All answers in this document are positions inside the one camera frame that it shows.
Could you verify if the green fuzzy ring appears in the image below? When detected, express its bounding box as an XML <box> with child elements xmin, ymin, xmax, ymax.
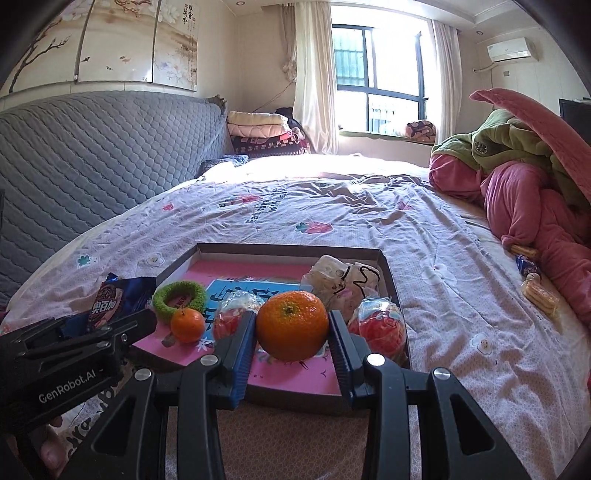
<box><xmin>152</xmin><ymin>281</ymin><xmax>207</xmax><ymax>324</ymax></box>

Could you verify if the cream curtain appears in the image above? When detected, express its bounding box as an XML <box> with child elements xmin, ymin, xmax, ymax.
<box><xmin>281</xmin><ymin>2</ymin><xmax>340</xmax><ymax>155</ymax></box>
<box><xmin>431</xmin><ymin>18</ymin><xmax>462</xmax><ymax>144</ymax></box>

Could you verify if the floral folded blanket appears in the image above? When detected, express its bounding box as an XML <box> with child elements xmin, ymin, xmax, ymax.
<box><xmin>405</xmin><ymin>120</ymin><xmax>437</xmax><ymax>144</ymax></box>

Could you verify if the pink and blue book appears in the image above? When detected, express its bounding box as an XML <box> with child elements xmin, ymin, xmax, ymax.
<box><xmin>134</xmin><ymin>259</ymin><xmax>352</xmax><ymax>395</ymax></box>

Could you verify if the yellow wafer packet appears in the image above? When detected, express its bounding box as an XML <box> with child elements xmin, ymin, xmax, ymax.
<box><xmin>522</xmin><ymin>272</ymin><xmax>559</xmax><ymax>317</ymax></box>

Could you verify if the white drawstring cloth pouch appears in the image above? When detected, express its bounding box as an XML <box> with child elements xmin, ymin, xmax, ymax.
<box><xmin>301</xmin><ymin>255</ymin><xmax>382</xmax><ymax>315</ymax></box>

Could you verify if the black television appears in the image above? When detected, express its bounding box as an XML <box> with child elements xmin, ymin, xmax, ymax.
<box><xmin>558</xmin><ymin>97</ymin><xmax>591</xmax><ymax>125</ymax></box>

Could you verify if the grey quilted headboard cover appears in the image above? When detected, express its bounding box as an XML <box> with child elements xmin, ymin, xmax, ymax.
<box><xmin>0</xmin><ymin>91</ymin><xmax>234</xmax><ymax>305</ymax></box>

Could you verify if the large orange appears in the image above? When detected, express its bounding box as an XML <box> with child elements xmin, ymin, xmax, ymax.
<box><xmin>256</xmin><ymin>291</ymin><xmax>329</xmax><ymax>363</ymax></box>

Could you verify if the grey cardboard box tray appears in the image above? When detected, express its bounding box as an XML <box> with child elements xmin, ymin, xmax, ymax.
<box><xmin>127</xmin><ymin>243</ymin><xmax>411</xmax><ymax>414</ymax></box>

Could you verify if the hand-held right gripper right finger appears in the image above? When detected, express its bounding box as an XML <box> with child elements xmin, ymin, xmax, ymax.
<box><xmin>327</xmin><ymin>310</ymin><xmax>532</xmax><ymax>480</ymax></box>

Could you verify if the pink quilted blanket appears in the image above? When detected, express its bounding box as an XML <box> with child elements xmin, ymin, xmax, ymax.
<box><xmin>468</xmin><ymin>89</ymin><xmax>591</xmax><ymax>217</ymax></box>

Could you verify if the floral wall painting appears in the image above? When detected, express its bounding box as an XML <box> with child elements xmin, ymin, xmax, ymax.
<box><xmin>9</xmin><ymin>0</ymin><xmax>201</xmax><ymax>93</ymax></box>

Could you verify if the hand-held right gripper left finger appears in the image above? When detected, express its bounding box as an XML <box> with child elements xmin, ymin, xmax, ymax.
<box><xmin>60</xmin><ymin>310</ymin><xmax>257</xmax><ymax>480</ymax></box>

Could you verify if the dark patterned pillow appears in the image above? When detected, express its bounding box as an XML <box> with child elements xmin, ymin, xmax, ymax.
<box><xmin>201</xmin><ymin>154</ymin><xmax>250</xmax><ymax>176</ymax></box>

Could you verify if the white air conditioner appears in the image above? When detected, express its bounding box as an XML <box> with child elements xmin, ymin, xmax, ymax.
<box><xmin>486</xmin><ymin>38</ymin><xmax>539</xmax><ymax>63</ymax></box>

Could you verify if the dark patterned folded blanket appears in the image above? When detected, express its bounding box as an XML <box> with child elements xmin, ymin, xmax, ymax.
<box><xmin>231</xmin><ymin>131</ymin><xmax>311</xmax><ymax>158</ymax></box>

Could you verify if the small orange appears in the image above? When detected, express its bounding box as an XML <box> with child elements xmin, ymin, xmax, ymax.
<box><xmin>170</xmin><ymin>308</ymin><xmax>206</xmax><ymax>343</ymax></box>

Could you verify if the blue cookie packet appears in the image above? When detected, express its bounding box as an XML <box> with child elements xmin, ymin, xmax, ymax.
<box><xmin>60</xmin><ymin>272</ymin><xmax>158</xmax><ymax>337</ymax></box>

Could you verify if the green fleece garment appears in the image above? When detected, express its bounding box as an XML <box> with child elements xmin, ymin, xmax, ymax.
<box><xmin>431</xmin><ymin>108</ymin><xmax>591</xmax><ymax>208</ymax></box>

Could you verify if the small blue snack packet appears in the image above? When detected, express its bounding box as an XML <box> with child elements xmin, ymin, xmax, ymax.
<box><xmin>516</xmin><ymin>256</ymin><xmax>541</xmax><ymax>280</ymax></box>

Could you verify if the dark framed window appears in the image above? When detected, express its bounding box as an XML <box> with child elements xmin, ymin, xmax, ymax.
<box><xmin>331</xmin><ymin>4</ymin><xmax>437</xmax><ymax>137</ymax></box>

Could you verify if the person's left hand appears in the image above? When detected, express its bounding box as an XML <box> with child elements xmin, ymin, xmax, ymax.
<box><xmin>37</xmin><ymin>413</ymin><xmax>70</xmax><ymax>469</ymax></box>

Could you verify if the red toy egg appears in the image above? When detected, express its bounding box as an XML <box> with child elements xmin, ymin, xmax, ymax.
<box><xmin>347</xmin><ymin>298</ymin><xmax>409</xmax><ymax>365</ymax></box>
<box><xmin>213</xmin><ymin>295</ymin><xmax>264</xmax><ymax>342</ymax></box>

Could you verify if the pink fleece garment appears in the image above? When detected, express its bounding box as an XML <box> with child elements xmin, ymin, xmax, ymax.
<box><xmin>429</xmin><ymin>154</ymin><xmax>591</xmax><ymax>326</ymax></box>

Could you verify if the pink folded blanket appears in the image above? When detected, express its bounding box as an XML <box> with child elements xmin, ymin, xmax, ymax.
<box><xmin>228</xmin><ymin>122</ymin><xmax>296</xmax><ymax>139</ymax></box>

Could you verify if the cream folded blanket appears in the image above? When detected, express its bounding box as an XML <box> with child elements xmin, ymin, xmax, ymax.
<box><xmin>228</xmin><ymin>111</ymin><xmax>289</xmax><ymax>126</ymax></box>

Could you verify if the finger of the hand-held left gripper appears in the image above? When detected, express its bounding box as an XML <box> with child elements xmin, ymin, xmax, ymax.
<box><xmin>0</xmin><ymin>314</ymin><xmax>90</xmax><ymax>347</ymax></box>
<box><xmin>23</xmin><ymin>308</ymin><xmax>158</xmax><ymax>358</ymax></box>

